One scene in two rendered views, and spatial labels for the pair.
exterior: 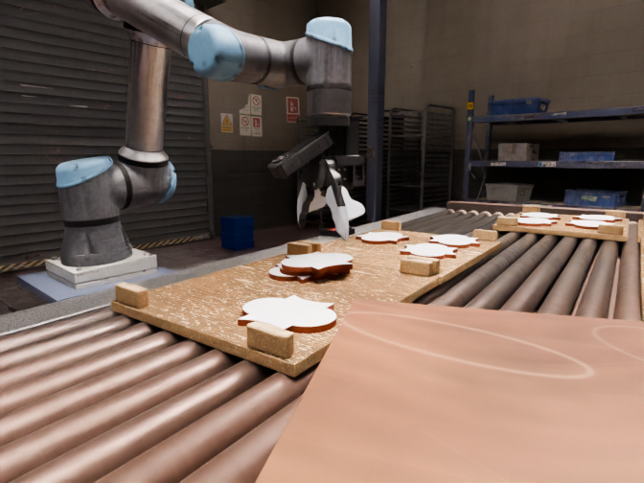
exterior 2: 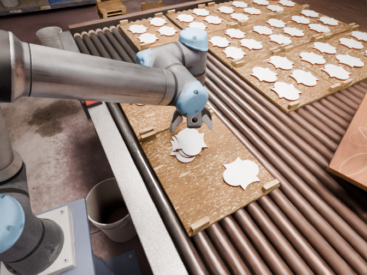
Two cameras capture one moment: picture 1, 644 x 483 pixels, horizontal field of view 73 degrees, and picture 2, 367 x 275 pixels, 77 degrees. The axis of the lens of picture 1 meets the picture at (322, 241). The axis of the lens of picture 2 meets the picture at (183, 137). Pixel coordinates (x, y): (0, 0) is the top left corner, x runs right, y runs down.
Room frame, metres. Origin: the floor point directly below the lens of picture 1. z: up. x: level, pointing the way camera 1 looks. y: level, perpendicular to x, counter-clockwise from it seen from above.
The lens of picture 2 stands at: (0.53, 0.52, 1.62)
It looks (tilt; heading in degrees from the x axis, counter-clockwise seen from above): 48 degrees down; 296
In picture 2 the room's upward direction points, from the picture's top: straight up
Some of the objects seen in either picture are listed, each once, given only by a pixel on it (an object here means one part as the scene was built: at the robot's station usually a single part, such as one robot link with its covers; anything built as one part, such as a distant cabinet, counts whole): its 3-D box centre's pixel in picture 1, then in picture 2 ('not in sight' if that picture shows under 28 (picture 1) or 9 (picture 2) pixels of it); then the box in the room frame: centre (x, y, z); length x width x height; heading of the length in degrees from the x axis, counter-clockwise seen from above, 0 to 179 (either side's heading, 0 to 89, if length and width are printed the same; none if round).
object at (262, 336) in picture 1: (270, 339); (270, 185); (0.45, 0.06, 0.95); 0.06 x 0.02 x 0.03; 55
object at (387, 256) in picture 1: (402, 249); (158, 99); (1.02, -0.19, 0.93); 0.41 x 0.35 x 0.02; 144
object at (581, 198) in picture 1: (594, 197); not in sight; (4.63, -2.90, 0.72); 0.50 x 0.38 x 0.16; 41
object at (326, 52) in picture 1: (327, 57); (191, 52); (0.77, -0.01, 1.31); 0.09 x 0.08 x 0.11; 55
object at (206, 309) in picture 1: (289, 291); (203, 162); (0.68, 0.05, 0.93); 0.41 x 0.35 x 0.02; 145
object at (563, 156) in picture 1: (586, 157); not in sight; (4.66, -2.78, 1.14); 0.50 x 0.38 x 0.11; 57
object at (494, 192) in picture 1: (508, 192); not in sight; (5.19, -2.21, 0.74); 0.44 x 0.36 x 0.20; 35
